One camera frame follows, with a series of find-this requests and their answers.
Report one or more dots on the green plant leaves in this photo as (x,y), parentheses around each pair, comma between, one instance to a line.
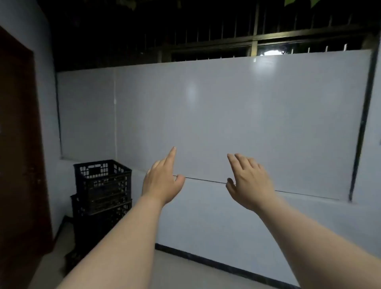
(297,2)

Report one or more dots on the black vertical pipe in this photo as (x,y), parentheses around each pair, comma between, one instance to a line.
(361,128)

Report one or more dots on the small white wall panel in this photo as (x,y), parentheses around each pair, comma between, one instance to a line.
(86,113)

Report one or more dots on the person's left forearm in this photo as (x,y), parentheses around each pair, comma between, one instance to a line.
(119,253)

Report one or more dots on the person's right forearm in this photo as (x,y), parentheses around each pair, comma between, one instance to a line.
(312,247)

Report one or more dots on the person's left hand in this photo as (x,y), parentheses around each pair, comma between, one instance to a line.
(160,184)

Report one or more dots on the brown wooden door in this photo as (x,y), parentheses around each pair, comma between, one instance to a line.
(20,149)

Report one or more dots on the person's right hand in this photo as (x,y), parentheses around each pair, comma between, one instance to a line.
(253,187)

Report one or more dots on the dark metal window grille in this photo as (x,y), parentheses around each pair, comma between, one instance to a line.
(254,37)

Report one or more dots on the large white wall panel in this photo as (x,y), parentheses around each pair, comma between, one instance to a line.
(238,119)

